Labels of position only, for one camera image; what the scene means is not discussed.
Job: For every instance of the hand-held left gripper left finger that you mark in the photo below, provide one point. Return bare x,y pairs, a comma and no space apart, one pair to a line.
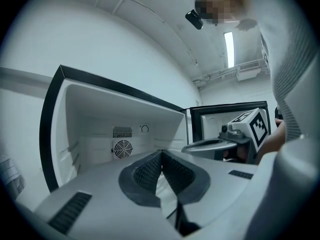
105,209

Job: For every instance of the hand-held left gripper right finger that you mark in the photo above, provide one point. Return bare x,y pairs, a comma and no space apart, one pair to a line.
225,189

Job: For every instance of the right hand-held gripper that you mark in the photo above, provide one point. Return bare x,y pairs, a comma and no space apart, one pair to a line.
260,129

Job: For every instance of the white mini fridge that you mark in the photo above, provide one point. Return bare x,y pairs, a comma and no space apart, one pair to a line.
100,109

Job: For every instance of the person's right forearm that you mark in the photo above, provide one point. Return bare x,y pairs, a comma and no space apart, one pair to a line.
273,141

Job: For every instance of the person's right hand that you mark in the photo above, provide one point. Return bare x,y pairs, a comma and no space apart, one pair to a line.
240,154

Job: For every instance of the white ceiling air conditioner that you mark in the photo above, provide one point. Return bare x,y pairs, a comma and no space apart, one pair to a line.
248,71

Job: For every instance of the white striped cloth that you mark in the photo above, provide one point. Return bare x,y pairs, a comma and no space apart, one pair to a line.
10,176

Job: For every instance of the long ceiling light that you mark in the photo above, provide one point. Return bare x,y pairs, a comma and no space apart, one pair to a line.
229,49

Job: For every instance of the person's grey striped shirt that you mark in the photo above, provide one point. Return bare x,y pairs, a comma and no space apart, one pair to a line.
292,59

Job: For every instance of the person's head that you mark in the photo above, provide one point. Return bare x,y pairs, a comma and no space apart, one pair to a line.
225,4

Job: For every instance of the black head-worn camera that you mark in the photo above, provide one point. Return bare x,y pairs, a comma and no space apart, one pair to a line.
194,19

